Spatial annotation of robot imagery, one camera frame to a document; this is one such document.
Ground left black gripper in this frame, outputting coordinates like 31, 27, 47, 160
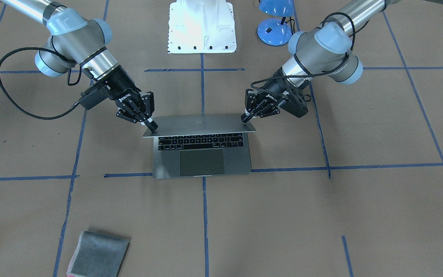
240, 68, 309, 124

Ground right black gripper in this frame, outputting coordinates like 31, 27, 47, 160
100, 65, 158, 133

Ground grey laptop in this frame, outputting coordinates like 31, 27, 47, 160
143, 114, 255, 179

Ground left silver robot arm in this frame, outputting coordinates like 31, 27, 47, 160
241, 0, 397, 123

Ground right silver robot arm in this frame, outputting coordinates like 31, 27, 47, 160
5, 0, 158, 132

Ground blue desk lamp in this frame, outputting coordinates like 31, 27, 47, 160
256, 0, 295, 46

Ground grey folded cloth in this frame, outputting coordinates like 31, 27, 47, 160
67, 231, 130, 277

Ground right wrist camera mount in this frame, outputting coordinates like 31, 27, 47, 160
78, 82, 110, 110

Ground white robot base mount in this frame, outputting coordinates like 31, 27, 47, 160
167, 0, 237, 54

